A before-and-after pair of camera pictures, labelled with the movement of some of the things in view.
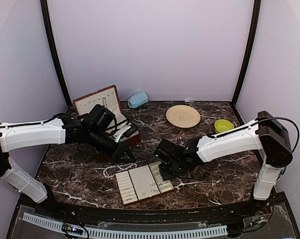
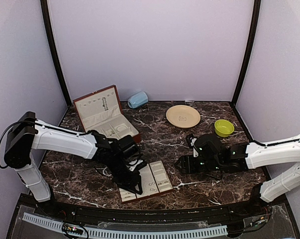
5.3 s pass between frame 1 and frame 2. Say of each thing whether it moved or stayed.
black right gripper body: moved
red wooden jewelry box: stayed
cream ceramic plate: stayed
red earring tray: stayed
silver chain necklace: stayed
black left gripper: moved
